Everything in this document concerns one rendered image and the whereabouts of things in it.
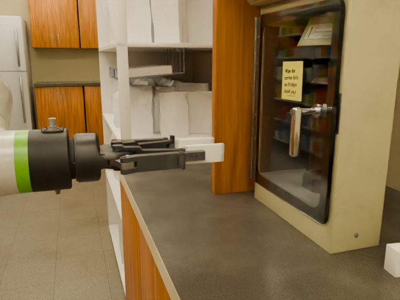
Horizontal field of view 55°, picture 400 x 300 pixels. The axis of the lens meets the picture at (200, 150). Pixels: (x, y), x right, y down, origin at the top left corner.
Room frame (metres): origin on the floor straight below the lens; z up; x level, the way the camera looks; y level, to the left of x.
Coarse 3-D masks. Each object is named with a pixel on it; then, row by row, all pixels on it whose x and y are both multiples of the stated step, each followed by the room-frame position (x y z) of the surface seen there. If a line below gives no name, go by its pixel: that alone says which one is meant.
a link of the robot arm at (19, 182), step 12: (0, 120) 0.57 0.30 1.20; (0, 132) 0.53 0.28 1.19; (12, 132) 0.54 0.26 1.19; (24, 132) 0.54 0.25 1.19; (0, 144) 0.51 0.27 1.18; (12, 144) 0.52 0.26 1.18; (24, 144) 0.52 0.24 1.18; (0, 156) 0.50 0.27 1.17; (12, 156) 0.51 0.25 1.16; (24, 156) 0.51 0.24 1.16; (0, 168) 0.50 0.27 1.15; (12, 168) 0.50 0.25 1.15; (24, 168) 0.51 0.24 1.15; (0, 180) 0.50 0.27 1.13; (12, 180) 0.51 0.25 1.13; (24, 180) 0.51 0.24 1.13; (0, 192) 0.51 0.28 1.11; (12, 192) 0.52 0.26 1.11; (24, 192) 0.53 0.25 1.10
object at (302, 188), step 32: (288, 32) 0.81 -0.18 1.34; (320, 32) 0.71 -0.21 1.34; (320, 64) 0.70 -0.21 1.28; (320, 96) 0.69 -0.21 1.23; (288, 128) 0.79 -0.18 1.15; (320, 128) 0.69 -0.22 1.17; (256, 160) 0.93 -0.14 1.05; (288, 160) 0.79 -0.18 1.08; (320, 160) 0.68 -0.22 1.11; (288, 192) 0.78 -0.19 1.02; (320, 192) 0.67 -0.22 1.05; (320, 224) 0.67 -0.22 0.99
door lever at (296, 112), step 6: (294, 108) 0.68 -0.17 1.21; (300, 108) 0.68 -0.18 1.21; (306, 108) 0.69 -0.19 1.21; (312, 108) 0.69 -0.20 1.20; (318, 108) 0.69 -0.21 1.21; (294, 114) 0.68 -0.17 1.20; (300, 114) 0.68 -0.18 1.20; (306, 114) 0.69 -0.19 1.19; (312, 114) 0.71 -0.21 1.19; (318, 114) 0.69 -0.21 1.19; (294, 120) 0.68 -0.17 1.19; (300, 120) 0.68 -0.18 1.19; (294, 126) 0.68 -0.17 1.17; (300, 126) 0.68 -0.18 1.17; (294, 132) 0.68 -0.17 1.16; (300, 132) 0.68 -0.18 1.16; (294, 138) 0.68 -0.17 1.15; (300, 138) 0.68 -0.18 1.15; (294, 144) 0.68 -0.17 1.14; (294, 150) 0.68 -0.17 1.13; (294, 156) 0.68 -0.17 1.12
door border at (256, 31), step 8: (256, 32) 0.95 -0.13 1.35; (256, 40) 0.95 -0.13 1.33; (256, 48) 0.95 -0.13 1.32; (256, 56) 0.95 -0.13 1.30; (256, 64) 0.94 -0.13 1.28; (256, 72) 0.94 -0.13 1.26; (256, 80) 0.94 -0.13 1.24; (256, 88) 0.94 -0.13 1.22; (256, 96) 0.94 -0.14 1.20; (256, 104) 0.94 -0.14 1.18; (256, 112) 0.94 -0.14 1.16; (256, 120) 0.93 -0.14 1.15; (256, 128) 0.93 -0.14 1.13; (256, 136) 0.93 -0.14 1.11; (256, 144) 0.93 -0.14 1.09
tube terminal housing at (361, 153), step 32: (288, 0) 0.84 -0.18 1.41; (320, 0) 0.73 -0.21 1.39; (352, 0) 0.65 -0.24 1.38; (384, 0) 0.67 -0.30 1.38; (352, 32) 0.66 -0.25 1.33; (384, 32) 0.68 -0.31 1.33; (352, 64) 0.66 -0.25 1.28; (384, 64) 0.68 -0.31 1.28; (352, 96) 0.66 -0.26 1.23; (384, 96) 0.68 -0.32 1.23; (352, 128) 0.66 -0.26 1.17; (384, 128) 0.68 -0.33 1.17; (352, 160) 0.66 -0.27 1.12; (384, 160) 0.69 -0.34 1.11; (256, 192) 0.95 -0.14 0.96; (352, 192) 0.67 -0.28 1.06; (384, 192) 0.69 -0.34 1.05; (352, 224) 0.67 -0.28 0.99
